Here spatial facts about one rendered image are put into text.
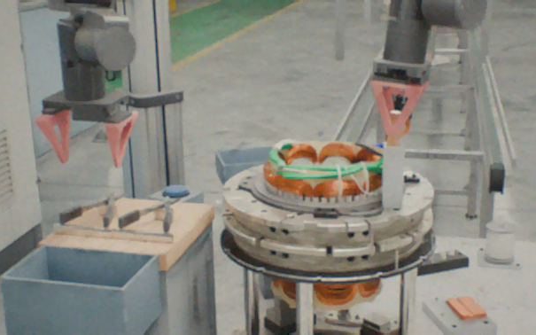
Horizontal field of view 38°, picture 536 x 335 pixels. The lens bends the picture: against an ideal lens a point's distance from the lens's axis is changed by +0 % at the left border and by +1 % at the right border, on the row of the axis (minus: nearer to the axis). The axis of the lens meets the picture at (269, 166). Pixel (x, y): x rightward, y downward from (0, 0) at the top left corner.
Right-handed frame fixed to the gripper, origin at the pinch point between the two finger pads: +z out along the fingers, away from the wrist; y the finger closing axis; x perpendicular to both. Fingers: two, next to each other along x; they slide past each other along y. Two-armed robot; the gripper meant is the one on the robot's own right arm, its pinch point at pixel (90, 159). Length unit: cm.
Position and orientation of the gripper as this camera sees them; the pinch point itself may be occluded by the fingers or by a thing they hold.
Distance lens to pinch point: 114.1
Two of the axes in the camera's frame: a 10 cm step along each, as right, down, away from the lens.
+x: 2.5, -3.2, 9.1
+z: 0.1, 9.4, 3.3
